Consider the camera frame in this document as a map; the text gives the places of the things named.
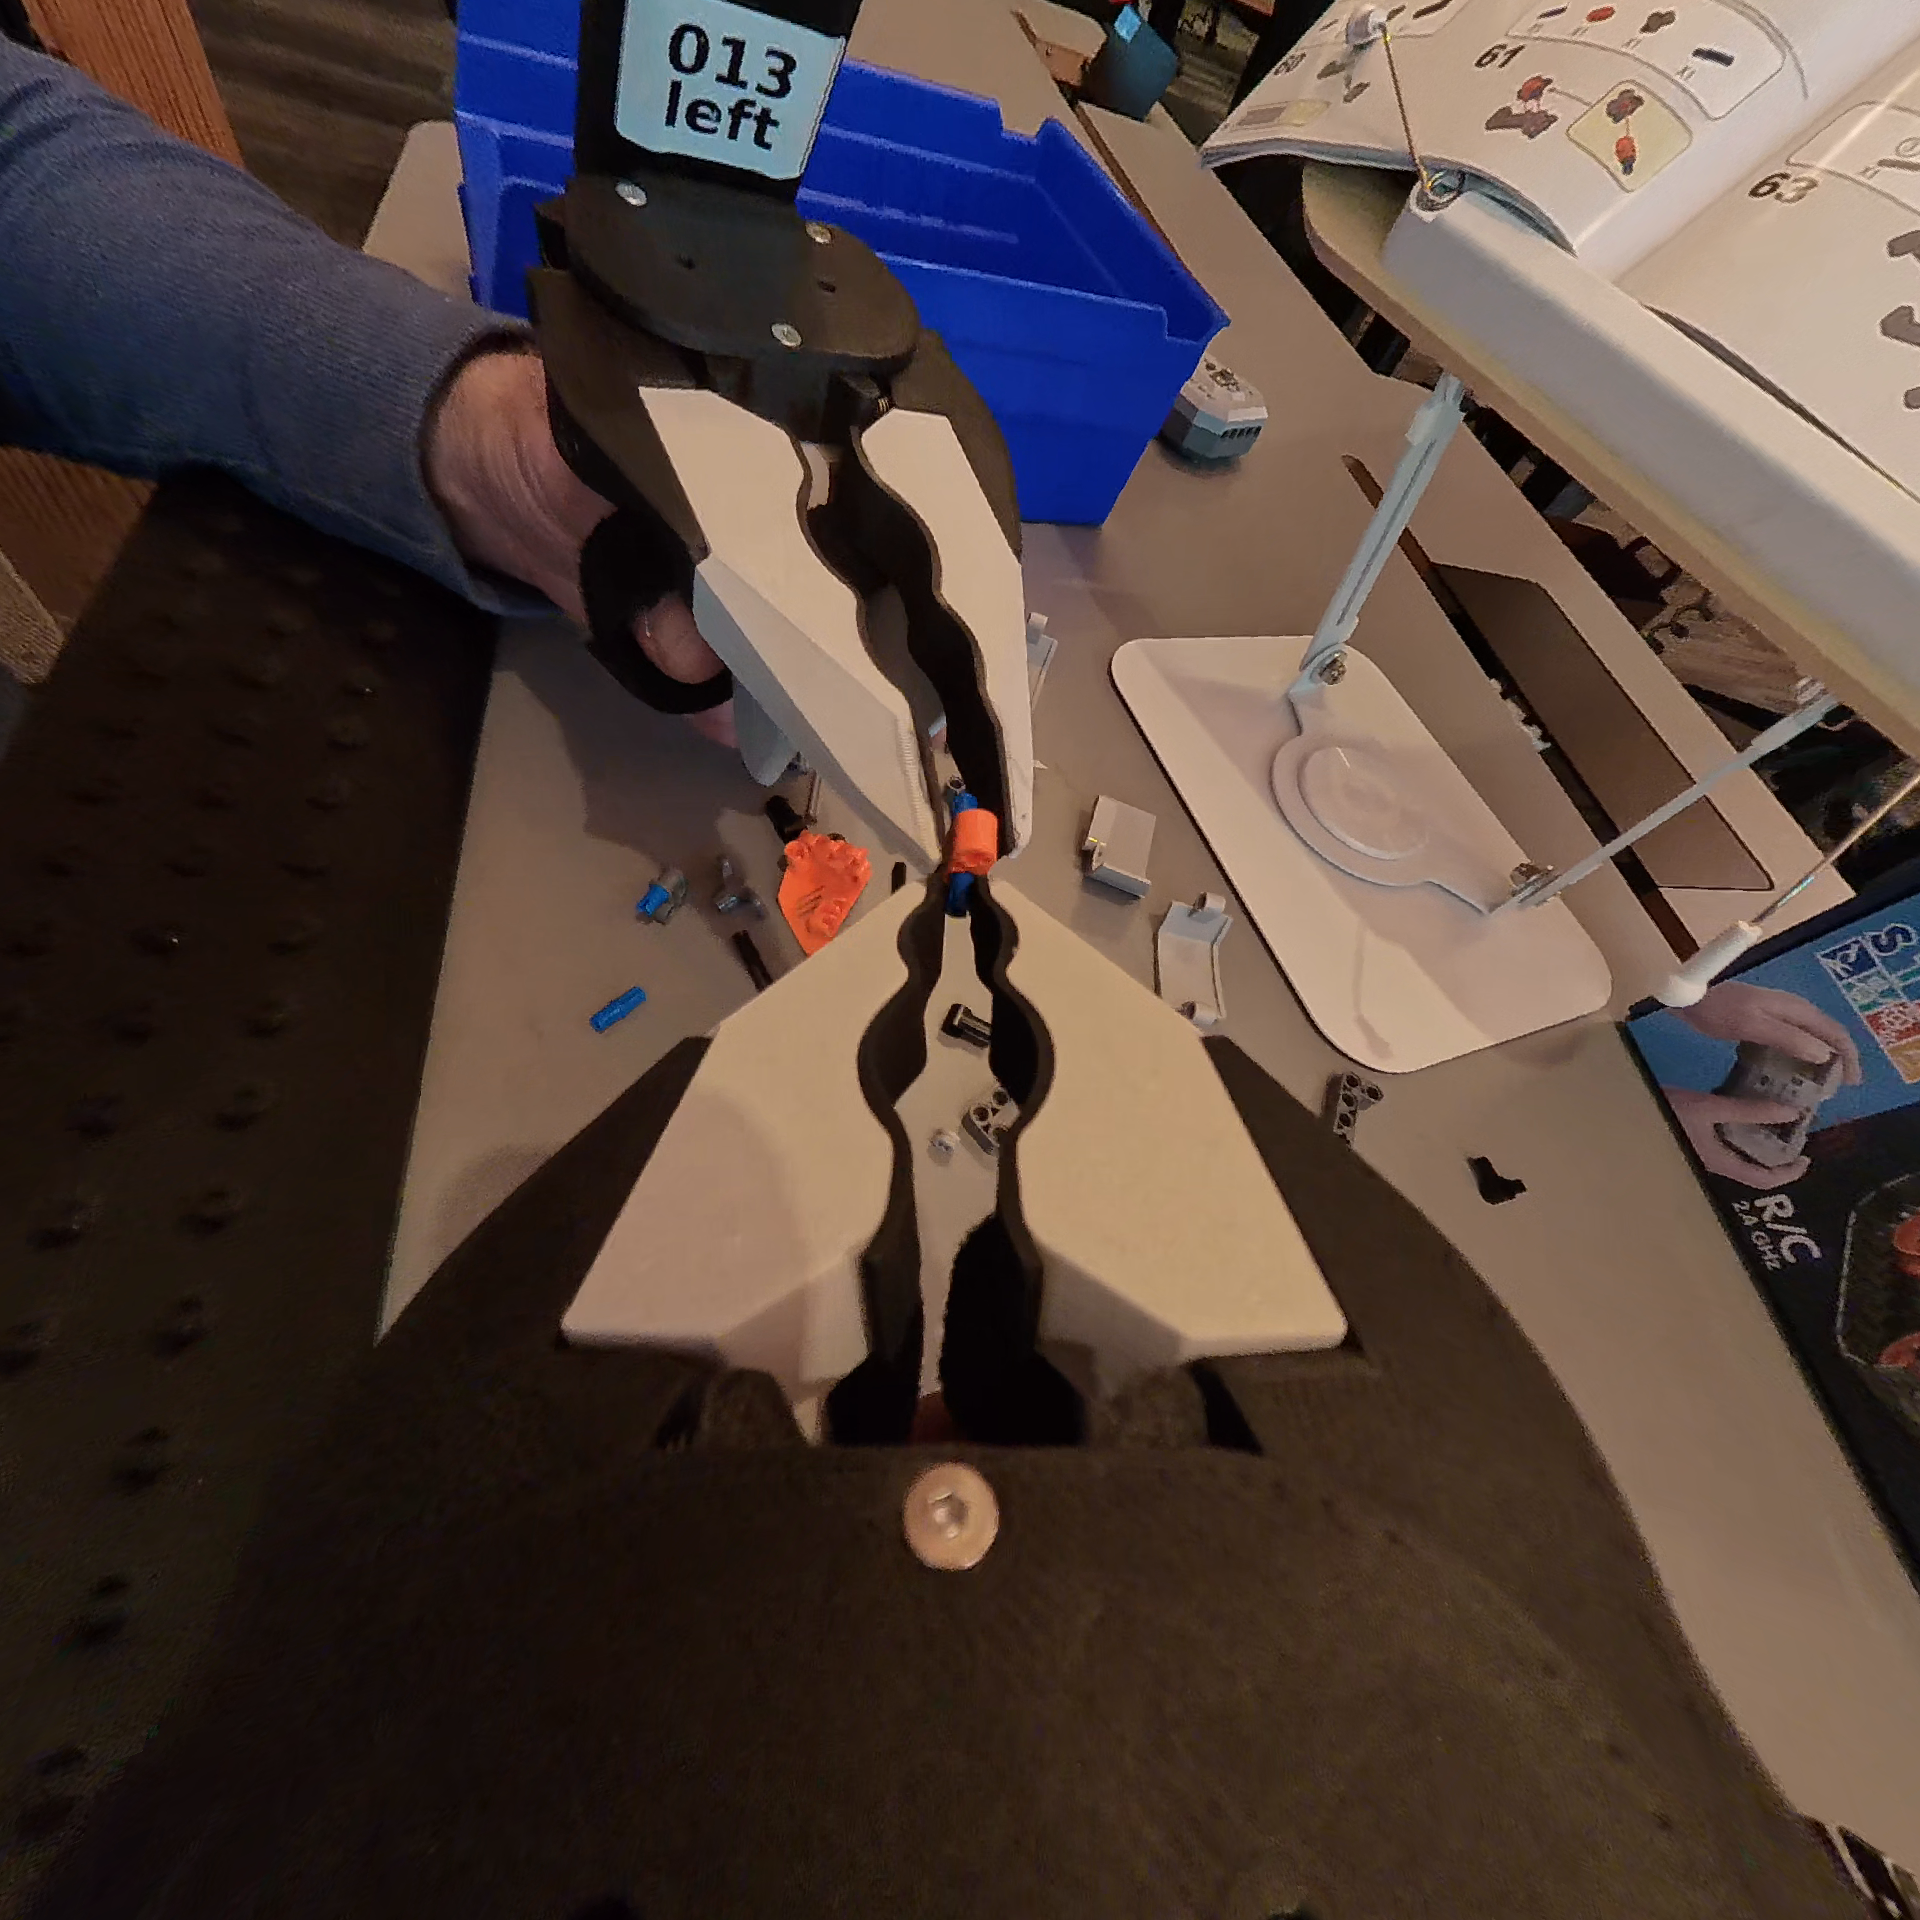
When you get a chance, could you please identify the blue plastic bin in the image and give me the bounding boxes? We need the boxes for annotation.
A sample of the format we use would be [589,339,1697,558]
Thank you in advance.
[451,0,1231,527]

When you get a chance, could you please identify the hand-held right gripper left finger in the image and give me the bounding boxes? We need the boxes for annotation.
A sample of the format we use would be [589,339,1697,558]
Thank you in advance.
[564,891,963,1413]

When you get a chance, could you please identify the person's left forearm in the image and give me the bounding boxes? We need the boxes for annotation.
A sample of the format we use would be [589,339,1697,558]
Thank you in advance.
[0,33,542,618]

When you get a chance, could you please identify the small grey blue device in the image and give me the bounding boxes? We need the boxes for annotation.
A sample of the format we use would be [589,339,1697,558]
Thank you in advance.
[1166,362,1270,462]

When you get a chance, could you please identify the light grey bracket piece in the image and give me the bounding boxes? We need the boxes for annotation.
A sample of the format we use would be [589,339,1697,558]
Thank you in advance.
[1083,796,1161,902]
[1159,897,1231,1031]

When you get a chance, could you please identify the white book stand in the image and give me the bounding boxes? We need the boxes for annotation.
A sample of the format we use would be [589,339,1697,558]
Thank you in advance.
[1111,0,1920,1071]

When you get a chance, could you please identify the instruction booklet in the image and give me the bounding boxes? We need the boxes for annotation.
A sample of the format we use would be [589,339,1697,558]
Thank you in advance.
[1217,0,1920,423]

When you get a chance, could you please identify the orange triangular panel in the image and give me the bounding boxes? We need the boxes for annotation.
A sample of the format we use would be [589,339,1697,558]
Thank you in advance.
[773,835,875,953]

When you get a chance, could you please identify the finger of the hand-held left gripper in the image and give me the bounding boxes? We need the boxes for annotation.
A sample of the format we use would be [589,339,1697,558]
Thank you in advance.
[850,407,1042,863]
[639,391,955,849]

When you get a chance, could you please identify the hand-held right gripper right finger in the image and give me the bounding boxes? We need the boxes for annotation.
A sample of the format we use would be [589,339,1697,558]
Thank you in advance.
[966,886,1345,1397]

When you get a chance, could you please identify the person's left hand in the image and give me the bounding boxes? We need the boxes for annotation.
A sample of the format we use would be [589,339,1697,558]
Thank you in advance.
[420,325,735,737]

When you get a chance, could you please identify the robot kit box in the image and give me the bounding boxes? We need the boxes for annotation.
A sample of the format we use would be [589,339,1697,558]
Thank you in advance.
[1630,870,1920,1577]

